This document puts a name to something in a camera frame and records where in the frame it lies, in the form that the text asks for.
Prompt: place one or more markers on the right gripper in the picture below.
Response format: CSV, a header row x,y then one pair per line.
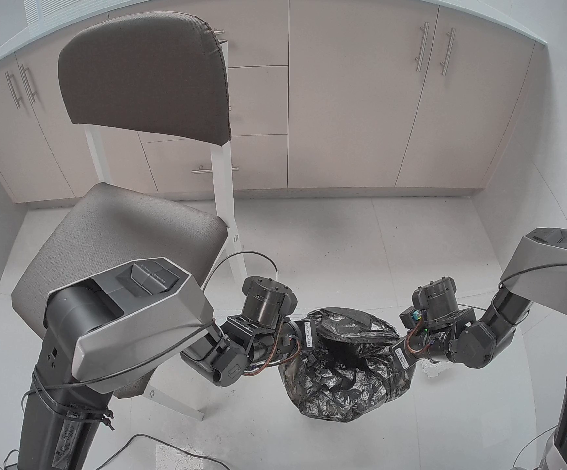
x,y
405,356

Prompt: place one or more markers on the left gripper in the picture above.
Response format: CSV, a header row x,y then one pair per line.
x,y
311,336

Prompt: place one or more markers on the black plastic bag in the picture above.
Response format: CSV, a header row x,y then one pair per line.
x,y
342,389

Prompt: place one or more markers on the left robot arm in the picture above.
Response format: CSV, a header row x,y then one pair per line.
x,y
131,321

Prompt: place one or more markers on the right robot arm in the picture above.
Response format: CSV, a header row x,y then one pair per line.
x,y
547,272

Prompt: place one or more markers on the crumpled white paper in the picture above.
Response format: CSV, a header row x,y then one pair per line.
x,y
430,371

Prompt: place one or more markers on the beige cabinet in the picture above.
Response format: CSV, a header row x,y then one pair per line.
x,y
352,91

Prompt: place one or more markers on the grey padded chair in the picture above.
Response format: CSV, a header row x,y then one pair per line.
x,y
141,76

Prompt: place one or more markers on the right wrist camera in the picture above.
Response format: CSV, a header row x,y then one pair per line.
x,y
410,321

